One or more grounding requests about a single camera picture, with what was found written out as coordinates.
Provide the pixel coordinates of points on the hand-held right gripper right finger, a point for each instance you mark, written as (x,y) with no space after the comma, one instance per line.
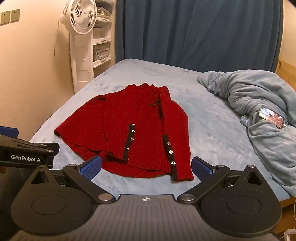
(200,168)

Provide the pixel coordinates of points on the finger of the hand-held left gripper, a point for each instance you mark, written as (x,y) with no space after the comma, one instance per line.
(9,131)

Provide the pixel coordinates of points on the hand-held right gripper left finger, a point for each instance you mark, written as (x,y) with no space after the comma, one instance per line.
(90,168)

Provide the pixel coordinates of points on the red knit cardigan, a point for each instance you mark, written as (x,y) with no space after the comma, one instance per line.
(143,129)

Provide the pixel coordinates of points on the bed with light blue sheet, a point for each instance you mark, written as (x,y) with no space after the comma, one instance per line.
(203,111)

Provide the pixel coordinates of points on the grey fleece blanket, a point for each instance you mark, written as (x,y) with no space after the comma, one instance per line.
(266,143)

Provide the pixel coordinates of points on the smartphone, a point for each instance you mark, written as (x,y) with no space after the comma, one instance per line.
(271,116)

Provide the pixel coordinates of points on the white plastic shelf unit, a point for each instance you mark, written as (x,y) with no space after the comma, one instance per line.
(101,49)

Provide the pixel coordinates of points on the white standing fan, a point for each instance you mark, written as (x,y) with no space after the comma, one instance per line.
(79,16)

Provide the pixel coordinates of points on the dark blue curtain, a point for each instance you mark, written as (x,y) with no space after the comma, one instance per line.
(196,30)

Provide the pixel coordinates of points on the wall socket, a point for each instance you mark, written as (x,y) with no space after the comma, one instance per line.
(15,15)
(4,17)

